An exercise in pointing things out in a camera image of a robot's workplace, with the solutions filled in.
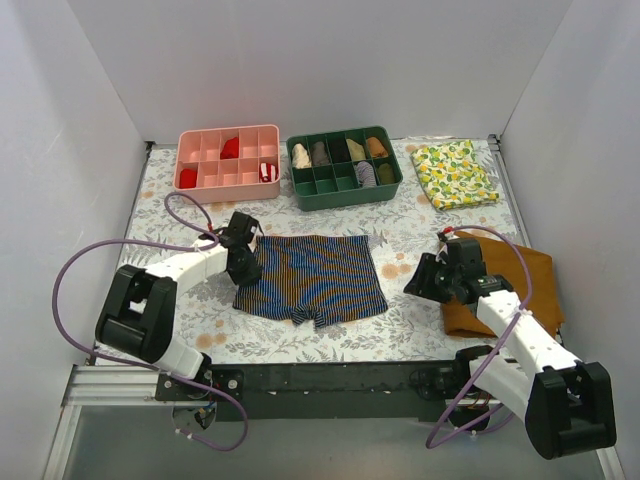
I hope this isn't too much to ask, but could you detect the beige yellow rolled underwear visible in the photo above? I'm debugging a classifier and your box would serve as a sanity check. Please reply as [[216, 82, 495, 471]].
[[346, 138, 367, 162]]

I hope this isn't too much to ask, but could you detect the pink divided organizer box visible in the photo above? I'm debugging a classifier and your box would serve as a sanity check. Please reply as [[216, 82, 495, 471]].
[[173, 124, 282, 204]]

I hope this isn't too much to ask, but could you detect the red rolled sock top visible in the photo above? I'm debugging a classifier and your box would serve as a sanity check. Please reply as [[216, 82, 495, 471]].
[[220, 136, 240, 159]]

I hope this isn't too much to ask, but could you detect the black rolled underwear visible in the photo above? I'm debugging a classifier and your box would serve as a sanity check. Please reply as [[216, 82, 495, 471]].
[[328, 138, 351, 164]]

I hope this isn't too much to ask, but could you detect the green divided organizer box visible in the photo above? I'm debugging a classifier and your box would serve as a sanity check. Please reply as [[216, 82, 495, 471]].
[[286, 125, 403, 212]]

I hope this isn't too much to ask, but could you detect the cream rolled underwear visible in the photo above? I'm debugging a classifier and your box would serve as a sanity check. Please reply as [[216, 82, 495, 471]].
[[291, 143, 312, 169]]

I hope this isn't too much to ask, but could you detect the red white striped sock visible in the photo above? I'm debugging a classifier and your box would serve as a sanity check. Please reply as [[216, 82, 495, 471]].
[[259, 162, 279, 183]]

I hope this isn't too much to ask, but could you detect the orange brown rolled underwear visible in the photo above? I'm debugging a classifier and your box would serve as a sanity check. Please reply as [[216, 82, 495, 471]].
[[366, 136, 392, 158]]

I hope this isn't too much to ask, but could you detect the mustard brown folded cloth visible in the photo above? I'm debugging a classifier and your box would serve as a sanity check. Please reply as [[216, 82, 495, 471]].
[[439, 229, 565, 339]]

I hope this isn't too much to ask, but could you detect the aluminium frame rail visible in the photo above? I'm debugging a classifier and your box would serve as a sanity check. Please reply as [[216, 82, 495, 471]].
[[45, 366, 624, 479]]

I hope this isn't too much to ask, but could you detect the grey striped rolled underwear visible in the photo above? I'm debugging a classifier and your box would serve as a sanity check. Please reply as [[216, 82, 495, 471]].
[[354, 161, 377, 188]]

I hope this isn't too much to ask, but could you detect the lemon print folded cloth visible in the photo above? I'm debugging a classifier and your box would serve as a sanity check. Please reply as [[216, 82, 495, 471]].
[[410, 140, 500, 211]]

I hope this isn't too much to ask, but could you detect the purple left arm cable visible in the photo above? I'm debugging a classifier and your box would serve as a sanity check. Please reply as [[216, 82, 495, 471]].
[[52, 191, 249, 452]]

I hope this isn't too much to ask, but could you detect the red rolled sock bottom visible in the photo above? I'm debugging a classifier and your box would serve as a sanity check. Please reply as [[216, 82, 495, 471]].
[[178, 168, 197, 189]]

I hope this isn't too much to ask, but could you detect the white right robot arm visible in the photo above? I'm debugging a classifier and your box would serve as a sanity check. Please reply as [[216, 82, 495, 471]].
[[404, 236, 617, 460]]

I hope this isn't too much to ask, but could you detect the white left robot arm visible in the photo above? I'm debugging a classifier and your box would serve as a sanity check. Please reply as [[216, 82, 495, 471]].
[[95, 211, 262, 400]]

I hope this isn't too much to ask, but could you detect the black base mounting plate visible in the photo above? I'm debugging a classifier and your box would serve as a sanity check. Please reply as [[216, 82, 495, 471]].
[[154, 360, 514, 425]]

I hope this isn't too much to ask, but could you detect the olive green rolled underwear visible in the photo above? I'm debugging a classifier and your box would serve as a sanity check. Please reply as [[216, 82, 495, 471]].
[[377, 163, 396, 185]]

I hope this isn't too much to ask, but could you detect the red rolled sock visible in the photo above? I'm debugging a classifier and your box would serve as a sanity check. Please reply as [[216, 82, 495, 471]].
[[178, 168, 197, 189], [220, 136, 240, 159]]

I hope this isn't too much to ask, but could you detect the floral patterned table mat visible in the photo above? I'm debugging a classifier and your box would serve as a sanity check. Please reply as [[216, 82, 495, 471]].
[[95, 135, 560, 365]]

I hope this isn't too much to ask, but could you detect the navy striped underwear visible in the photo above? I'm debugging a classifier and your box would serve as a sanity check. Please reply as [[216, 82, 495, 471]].
[[233, 235, 388, 329]]

